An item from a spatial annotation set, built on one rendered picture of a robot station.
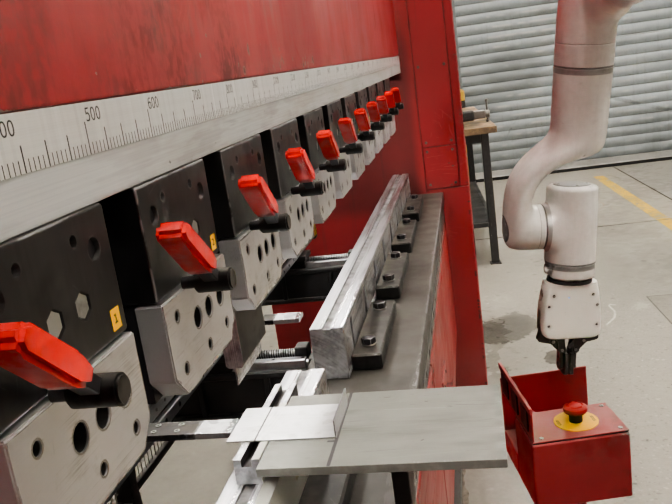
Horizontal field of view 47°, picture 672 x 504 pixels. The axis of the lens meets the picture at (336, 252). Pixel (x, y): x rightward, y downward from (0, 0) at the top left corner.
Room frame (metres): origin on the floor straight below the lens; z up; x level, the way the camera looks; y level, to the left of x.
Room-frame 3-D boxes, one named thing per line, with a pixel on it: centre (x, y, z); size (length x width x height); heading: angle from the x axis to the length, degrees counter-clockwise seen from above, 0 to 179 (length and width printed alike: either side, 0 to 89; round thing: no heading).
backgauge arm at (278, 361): (1.50, 0.38, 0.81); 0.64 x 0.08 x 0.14; 79
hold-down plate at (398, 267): (1.81, -0.13, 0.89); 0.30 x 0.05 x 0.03; 169
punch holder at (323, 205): (1.20, 0.04, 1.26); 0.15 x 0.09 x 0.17; 169
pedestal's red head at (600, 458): (1.21, -0.35, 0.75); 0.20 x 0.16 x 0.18; 0
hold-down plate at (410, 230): (2.20, -0.21, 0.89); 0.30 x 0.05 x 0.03; 169
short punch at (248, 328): (0.84, 0.12, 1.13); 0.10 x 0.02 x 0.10; 169
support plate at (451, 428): (0.81, -0.03, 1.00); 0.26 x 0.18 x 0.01; 79
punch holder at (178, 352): (0.62, 0.16, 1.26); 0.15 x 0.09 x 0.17; 169
